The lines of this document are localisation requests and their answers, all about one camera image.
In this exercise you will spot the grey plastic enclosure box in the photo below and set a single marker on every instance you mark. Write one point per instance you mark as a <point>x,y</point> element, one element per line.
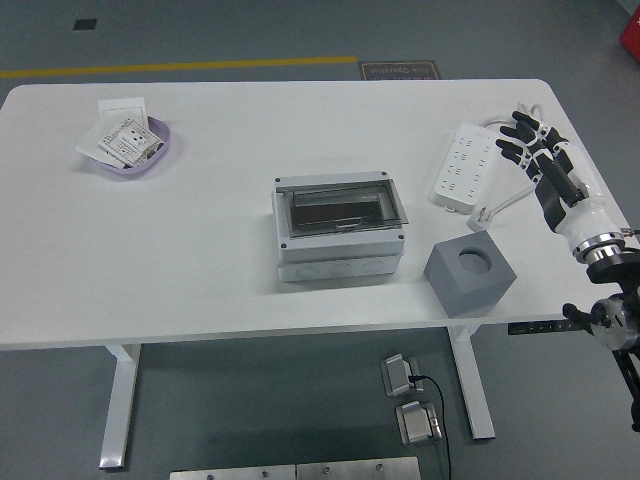
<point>340,255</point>

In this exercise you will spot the black floor sign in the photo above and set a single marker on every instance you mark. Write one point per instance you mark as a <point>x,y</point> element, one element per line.
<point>400,70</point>

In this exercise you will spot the white paper packet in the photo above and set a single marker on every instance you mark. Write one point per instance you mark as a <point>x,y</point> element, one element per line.
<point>90,142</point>

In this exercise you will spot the transparent hinged box lid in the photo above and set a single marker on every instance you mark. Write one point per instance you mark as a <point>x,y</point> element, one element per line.
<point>340,200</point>

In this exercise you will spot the yellow floor tape line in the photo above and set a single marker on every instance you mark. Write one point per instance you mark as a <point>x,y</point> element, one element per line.
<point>175,67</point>

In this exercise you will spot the white wall switch plate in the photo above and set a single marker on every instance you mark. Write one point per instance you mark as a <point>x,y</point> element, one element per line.
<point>122,107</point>

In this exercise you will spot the grey cube with round hole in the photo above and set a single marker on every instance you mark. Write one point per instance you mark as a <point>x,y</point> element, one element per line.
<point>450,280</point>

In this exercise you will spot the silver floor socket box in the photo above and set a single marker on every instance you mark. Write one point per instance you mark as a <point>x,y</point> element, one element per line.
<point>400,375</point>
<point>419,424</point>

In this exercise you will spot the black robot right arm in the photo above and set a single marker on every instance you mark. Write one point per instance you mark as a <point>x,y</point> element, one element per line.
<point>610,260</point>

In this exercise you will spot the metal base plate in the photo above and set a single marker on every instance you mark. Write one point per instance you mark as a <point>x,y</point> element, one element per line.
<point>232,473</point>
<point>357,470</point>

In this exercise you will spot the black table control panel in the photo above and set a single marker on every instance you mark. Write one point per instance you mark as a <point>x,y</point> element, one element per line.
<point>530,328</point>

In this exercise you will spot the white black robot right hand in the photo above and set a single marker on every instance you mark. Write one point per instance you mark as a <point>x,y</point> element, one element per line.
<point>555,185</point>

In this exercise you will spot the white table leg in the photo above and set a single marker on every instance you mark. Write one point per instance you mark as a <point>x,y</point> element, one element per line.
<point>472,380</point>
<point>117,400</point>

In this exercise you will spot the packaged white socket panel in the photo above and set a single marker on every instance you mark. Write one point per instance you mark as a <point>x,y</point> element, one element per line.
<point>127,140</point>

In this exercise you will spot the black floor hatch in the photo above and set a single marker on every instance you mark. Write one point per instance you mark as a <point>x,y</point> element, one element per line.
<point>84,24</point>

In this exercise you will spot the red object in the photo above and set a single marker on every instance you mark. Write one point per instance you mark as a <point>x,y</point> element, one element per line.
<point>631,30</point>

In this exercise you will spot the white power strip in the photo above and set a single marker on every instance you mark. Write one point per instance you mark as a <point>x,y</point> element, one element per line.
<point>465,160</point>

